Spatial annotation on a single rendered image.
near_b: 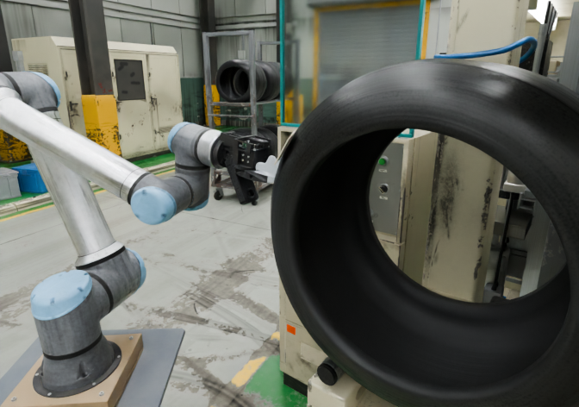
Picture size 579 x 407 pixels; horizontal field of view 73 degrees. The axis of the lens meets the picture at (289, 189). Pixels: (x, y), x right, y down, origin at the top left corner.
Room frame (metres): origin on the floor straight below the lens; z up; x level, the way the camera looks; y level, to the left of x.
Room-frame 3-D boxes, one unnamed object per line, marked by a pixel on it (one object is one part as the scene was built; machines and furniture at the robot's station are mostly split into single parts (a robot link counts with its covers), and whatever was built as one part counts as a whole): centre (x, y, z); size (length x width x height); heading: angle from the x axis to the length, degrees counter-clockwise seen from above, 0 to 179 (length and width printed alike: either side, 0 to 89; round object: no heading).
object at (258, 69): (5.01, 0.40, 0.96); 1.36 x 0.71 x 1.92; 152
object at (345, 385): (0.78, -0.18, 0.84); 0.36 x 0.09 x 0.06; 143
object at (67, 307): (0.96, 0.62, 0.84); 0.17 x 0.15 x 0.18; 163
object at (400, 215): (1.59, -0.28, 0.63); 0.56 x 0.41 x 1.27; 53
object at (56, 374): (0.95, 0.61, 0.71); 0.19 x 0.19 x 0.10
